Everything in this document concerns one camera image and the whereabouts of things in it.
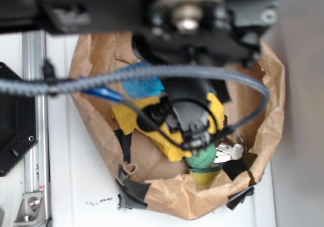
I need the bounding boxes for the grey braided cable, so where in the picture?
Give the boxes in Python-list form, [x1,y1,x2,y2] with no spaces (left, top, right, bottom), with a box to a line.
[0,64,270,150]

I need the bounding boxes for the yellow knitted cloth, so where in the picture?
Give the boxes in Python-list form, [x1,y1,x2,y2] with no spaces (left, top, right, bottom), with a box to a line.
[111,93,225,162]

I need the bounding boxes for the black hexagonal base plate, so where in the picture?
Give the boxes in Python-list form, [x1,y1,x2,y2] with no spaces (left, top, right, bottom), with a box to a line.
[0,61,39,177]

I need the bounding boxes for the green foam ball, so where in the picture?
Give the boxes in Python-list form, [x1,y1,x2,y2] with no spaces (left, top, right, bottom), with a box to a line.
[185,144,217,169]

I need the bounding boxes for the brown paper bag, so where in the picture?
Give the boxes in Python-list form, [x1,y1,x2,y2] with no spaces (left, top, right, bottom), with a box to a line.
[69,32,286,220]

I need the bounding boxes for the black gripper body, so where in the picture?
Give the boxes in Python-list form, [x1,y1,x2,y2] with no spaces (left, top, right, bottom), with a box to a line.
[137,78,212,151]

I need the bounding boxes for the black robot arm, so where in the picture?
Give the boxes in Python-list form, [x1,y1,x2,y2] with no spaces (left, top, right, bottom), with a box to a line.
[1,0,278,150]

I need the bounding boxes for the metal corner bracket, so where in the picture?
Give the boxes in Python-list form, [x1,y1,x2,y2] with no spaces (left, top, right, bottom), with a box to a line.
[13,192,47,226]

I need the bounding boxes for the aluminium extrusion rail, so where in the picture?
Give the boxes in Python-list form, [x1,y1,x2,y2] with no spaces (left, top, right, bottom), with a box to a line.
[22,31,52,226]

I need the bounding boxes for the white tray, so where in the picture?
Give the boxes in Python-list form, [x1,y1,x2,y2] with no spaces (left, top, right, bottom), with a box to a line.
[44,30,277,227]

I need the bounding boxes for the blue sponge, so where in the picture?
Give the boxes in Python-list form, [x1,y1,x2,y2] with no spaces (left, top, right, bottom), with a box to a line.
[121,78,165,99]

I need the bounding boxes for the yellow green sponge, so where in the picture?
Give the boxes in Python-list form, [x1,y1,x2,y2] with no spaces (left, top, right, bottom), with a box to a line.
[189,167,221,186]

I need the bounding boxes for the silver metal clip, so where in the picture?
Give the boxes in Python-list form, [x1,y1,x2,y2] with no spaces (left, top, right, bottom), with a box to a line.
[214,132,248,164]

